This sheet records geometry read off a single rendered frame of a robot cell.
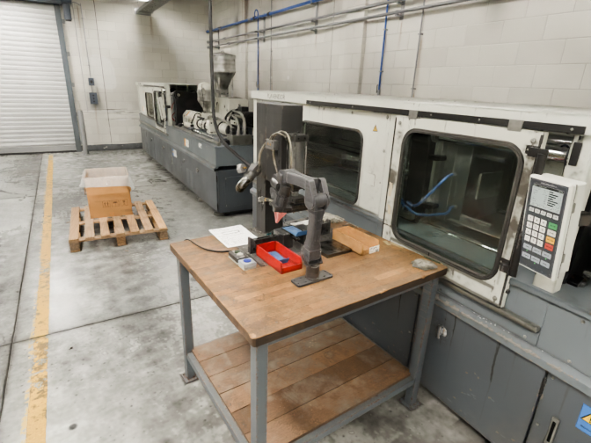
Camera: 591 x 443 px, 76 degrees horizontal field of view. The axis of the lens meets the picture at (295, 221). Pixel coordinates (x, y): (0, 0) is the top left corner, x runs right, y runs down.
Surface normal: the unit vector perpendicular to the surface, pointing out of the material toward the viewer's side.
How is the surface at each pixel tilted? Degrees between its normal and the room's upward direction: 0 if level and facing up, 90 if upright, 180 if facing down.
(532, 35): 90
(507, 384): 90
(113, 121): 90
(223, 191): 90
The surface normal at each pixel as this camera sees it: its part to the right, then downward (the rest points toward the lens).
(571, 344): -0.86, 0.15
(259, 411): 0.56, 0.30
